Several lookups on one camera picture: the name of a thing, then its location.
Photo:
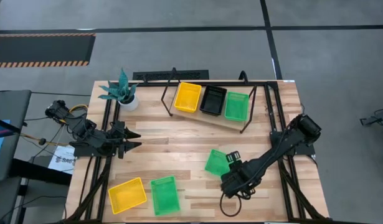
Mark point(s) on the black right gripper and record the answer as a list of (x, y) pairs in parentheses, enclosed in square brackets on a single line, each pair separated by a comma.
[(239, 180)]

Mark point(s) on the grey side desk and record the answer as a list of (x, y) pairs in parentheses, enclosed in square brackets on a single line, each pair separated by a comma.
[(13, 105)]

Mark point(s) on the green snake plant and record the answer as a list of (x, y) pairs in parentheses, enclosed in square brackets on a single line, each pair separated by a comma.
[(121, 90)]

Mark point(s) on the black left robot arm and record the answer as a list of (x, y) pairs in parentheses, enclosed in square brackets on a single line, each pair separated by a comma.
[(85, 132)]

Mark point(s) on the black plastic basket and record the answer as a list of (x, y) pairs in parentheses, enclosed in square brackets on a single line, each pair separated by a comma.
[(213, 101)]

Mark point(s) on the wooden shelf with black frame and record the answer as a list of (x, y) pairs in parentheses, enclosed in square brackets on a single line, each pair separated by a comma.
[(206, 119)]

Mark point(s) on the black metal stand legs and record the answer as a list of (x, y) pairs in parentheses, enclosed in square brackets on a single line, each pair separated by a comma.
[(376, 117)]

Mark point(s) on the black hazard-striped floor mat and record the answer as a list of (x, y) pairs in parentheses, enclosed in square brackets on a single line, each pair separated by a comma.
[(38, 48)]

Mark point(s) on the white plant pot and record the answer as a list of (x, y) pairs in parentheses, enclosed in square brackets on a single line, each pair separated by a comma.
[(130, 105)]

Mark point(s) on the yellow plastic basket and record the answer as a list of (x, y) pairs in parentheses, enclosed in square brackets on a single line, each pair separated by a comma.
[(127, 196), (188, 96)]

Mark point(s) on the black desk base beam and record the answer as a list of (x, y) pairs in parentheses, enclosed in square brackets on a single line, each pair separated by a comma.
[(38, 171)]

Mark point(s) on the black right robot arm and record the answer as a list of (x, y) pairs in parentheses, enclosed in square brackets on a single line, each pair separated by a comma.
[(281, 146)]

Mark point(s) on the green plastic basket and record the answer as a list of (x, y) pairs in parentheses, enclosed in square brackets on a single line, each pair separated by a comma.
[(237, 107), (216, 163), (164, 196)]

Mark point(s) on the white printed paper sheet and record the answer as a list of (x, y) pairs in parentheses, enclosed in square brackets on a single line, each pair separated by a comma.
[(62, 161)]

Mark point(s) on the black perforated floor grate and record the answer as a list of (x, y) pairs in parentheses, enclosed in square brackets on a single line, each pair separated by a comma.
[(154, 75)]

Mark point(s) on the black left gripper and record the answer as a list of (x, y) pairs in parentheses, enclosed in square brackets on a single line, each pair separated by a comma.
[(119, 140)]

